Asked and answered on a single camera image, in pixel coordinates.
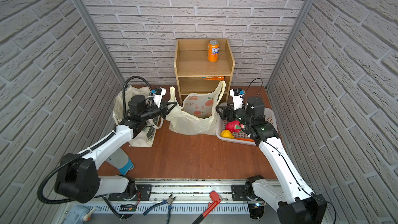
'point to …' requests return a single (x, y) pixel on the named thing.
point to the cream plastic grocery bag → (198, 116)
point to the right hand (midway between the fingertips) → (223, 105)
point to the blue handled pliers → (169, 201)
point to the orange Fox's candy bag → (215, 78)
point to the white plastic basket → (221, 125)
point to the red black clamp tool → (216, 200)
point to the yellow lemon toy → (227, 134)
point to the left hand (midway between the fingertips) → (176, 102)
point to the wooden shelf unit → (191, 64)
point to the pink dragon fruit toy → (234, 126)
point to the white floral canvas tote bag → (144, 137)
